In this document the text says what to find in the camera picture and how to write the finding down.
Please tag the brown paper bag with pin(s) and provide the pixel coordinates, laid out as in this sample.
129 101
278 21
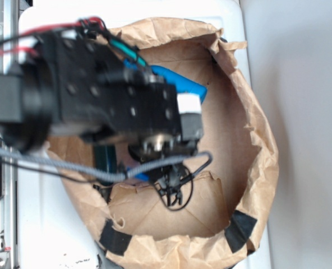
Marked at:
237 168

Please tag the dark green plastic object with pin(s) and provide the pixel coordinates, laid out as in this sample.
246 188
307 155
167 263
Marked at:
105 158

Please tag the aluminium frame rail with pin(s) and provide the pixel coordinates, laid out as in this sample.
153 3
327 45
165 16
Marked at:
9 16

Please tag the blue plastic bottle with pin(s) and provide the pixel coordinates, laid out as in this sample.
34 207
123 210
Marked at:
182 82

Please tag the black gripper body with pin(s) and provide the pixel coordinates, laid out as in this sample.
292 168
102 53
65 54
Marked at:
100 89

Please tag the black tape piece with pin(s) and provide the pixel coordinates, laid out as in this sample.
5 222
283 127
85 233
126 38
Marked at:
114 241
239 230

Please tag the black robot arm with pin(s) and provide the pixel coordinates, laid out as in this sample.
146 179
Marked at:
23 102

